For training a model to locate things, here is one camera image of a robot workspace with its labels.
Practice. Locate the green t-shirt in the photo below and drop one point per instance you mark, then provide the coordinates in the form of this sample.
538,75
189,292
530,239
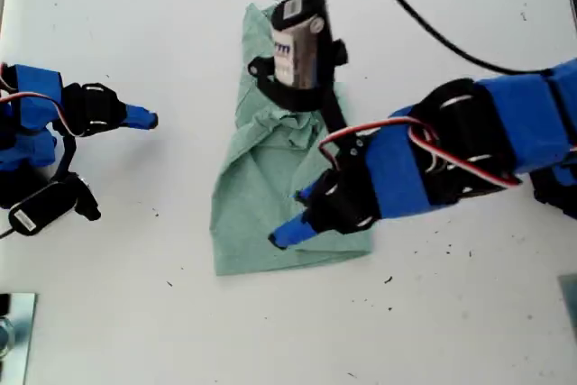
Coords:
243,204

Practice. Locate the black clamp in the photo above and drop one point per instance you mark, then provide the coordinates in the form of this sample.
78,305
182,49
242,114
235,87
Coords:
4,304

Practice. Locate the large steel plate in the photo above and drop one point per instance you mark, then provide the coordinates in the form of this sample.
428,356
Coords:
22,340

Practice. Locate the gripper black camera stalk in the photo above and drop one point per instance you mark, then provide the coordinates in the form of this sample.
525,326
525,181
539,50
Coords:
336,114
65,159

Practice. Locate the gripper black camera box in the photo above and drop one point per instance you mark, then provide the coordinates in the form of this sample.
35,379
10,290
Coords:
43,209
299,42

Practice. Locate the steel post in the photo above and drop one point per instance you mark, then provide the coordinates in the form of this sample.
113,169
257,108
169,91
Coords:
5,337

